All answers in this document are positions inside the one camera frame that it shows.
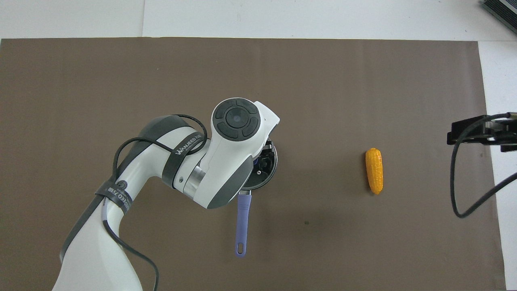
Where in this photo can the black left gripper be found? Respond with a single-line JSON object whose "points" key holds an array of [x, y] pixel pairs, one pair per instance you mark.
{"points": [[265, 161]]}

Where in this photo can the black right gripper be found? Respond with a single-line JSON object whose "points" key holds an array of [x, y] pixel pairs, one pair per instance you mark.
{"points": [[468, 129]]}

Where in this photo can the yellow toy corn cob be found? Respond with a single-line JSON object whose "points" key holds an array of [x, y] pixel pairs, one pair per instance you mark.
{"points": [[374, 171]]}

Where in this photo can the brown table mat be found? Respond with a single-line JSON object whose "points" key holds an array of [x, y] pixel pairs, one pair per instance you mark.
{"points": [[323, 101]]}

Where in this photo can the black ribbed device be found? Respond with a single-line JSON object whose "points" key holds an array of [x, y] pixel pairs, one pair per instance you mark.
{"points": [[501, 12]]}

